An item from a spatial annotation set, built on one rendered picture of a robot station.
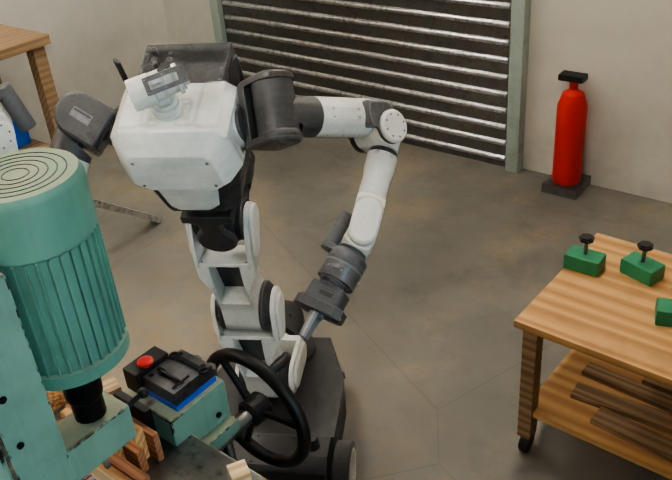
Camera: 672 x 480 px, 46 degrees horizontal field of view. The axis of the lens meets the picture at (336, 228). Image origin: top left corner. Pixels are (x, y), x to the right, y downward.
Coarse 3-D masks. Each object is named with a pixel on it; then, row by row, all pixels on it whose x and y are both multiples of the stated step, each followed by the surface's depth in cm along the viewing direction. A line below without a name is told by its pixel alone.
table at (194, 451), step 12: (60, 408) 154; (228, 420) 152; (216, 432) 150; (228, 432) 151; (168, 444) 144; (180, 444) 144; (192, 444) 143; (204, 444) 143; (216, 444) 149; (168, 456) 141; (180, 456) 141; (192, 456) 141; (204, 456) 141; (216, 456) 141; (228, 456) 140; (156, 468) 139; (168, 468) 139; (180, 468) 139; (192, 468) 139; (204, 468) 138; (216, 468) 138
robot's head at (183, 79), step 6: (174, 66) 155; (180, 66) 155; (162, 72) 155; (168, 72) 155; (180, 72) 155; (144, 78) 154; (150, 78) 155; (156, 78) 155; (180, 78) 155; (186, 78) 156; (144, 84) 155; (168, 84) 155; (174, 84) 155; (180, 84) 156; (150, 90) 155; (156, 90) 155; (162, 90) 155
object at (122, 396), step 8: (120, 392) 143; (120, 400) 142; (128, 400) 141; (152, 400) 145; (136, 408) 139; (144, 408) 139; (136, 416) 141; (144, 416) 138; (152, 416) 140; (152, 424) 140
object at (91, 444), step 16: (112, 400) 130; (112, 416) 127; (128, 416) 129; (64, 432) 125; (80, 432) 124; (96, 432) 125; (112, 432) 128; (128, 432) 130; (80, 448) 123; (96, 448) 126; (112, 448) 128; (80, 464) 124; (96, 464) 127
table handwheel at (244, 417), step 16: (224, 352) 159; (240, 352) 156; (224, 368) 162; (256, 368) 153; (240, 384) 162; (272, 384) 152; (256, 400) 161; (288, 400) 152; (240, 416) 159; (256, 416) 160; (272, 416) 159; (304, 416) 153; (240, 432) 158; (304, 432) 154; (256, 448) 169; (304, 448) 156; (272, 464) 166; (288, 464) 162
